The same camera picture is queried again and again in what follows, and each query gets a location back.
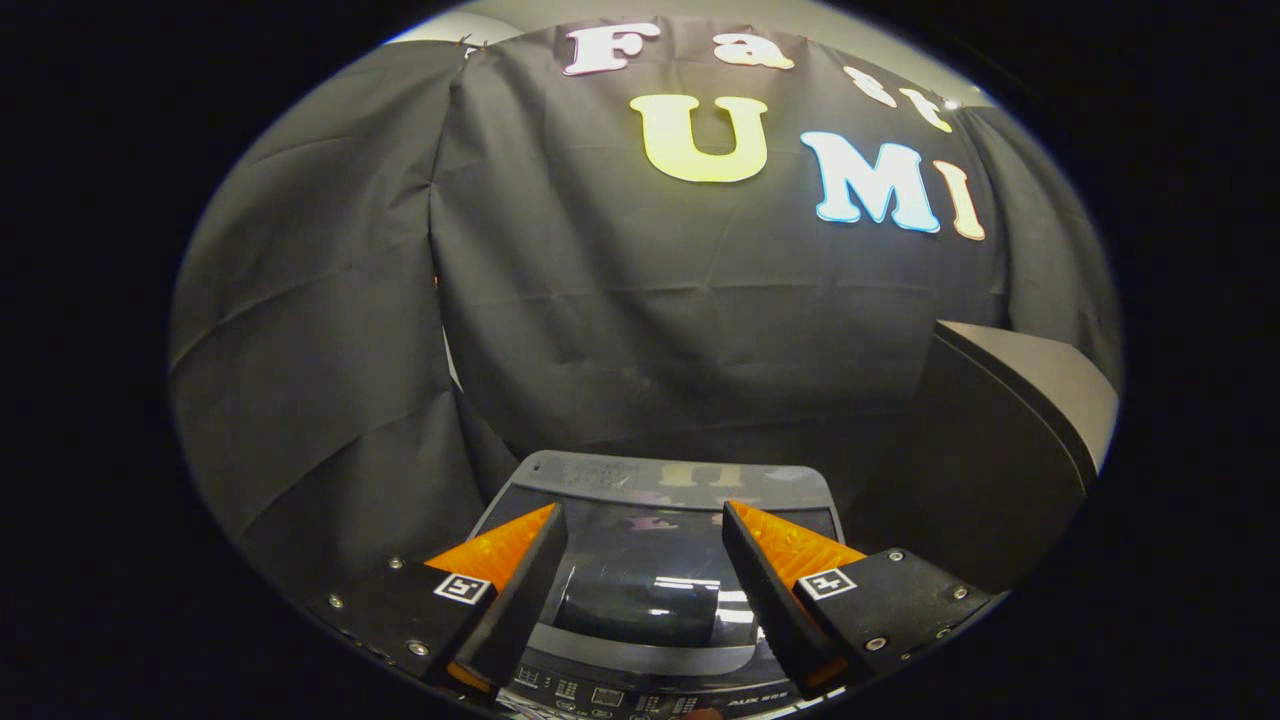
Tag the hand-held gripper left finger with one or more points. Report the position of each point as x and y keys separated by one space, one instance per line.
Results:
x=520 y=600

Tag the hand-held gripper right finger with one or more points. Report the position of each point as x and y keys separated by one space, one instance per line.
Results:
x=765 y=600

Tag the grey washing machine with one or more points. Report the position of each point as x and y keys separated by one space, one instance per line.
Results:
x=620 y=690

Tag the grey cabinet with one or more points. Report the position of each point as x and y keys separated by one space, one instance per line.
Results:
x=990 y=460

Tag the black backdrop cloth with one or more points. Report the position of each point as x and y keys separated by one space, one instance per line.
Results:
x=640 y=320

